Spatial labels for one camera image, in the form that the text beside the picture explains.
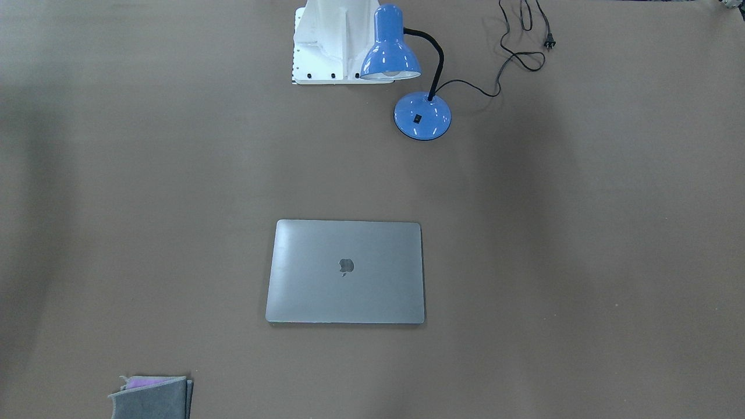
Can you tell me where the folded grey cloth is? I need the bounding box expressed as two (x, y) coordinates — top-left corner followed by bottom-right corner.
(108, 375), (193, 418)

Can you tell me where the black lamp power cable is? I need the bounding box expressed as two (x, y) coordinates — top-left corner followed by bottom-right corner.
(435, 0), (557, 98)

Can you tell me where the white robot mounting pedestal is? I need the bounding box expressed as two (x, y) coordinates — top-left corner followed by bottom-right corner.
(291, 1), (380, 85)

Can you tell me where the silver laptop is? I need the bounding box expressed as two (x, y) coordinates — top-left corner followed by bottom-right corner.
(264, 218), (426, 325)

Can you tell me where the blue desk lamp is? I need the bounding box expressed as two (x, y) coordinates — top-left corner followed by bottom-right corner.
(359, 3), (452, 141)

